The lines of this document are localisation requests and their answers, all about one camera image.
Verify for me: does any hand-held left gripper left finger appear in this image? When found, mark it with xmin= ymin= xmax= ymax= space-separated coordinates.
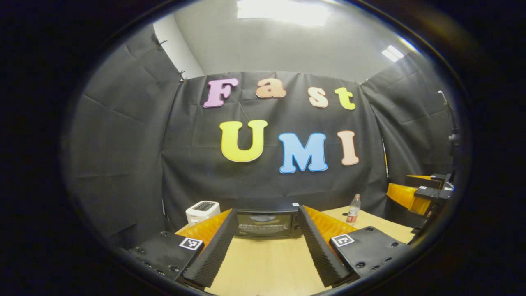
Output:
xmin=122 ymin=209 xmax=239 ymax=289

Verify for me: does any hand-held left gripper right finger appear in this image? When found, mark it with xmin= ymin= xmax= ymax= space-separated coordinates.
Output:
xmin=297 ymin=205 xmax=412 ymax=288

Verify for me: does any black electric oven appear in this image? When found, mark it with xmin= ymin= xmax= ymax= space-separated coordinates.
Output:
xmin=233 ymin=197 xmax=304 ymax=239

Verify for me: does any white toaster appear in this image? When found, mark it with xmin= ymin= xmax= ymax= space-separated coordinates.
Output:
xmin=185 ymin=201 xmax=221 ymax=226

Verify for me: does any clear bottle with red label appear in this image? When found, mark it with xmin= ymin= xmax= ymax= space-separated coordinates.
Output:
xmin=346 ymin=194 xmax=362 ymax=224

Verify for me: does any thin dark pole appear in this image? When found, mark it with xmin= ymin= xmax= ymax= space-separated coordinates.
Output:
xmin=437 ymin=90 xmax=461 ymax=167

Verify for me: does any small ceiling light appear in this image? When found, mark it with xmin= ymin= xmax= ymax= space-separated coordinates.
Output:
xmin=381 ymin=44 xmax=406 ymax=63

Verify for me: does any black backdrop cloth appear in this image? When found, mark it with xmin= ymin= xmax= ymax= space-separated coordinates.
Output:
xmin=61 ymin=25 xmax=466 ymax=249

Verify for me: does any large ceiling light panel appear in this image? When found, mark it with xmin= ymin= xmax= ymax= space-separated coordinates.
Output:
xmin=237 ymin=0 xmax=330 ymax=27

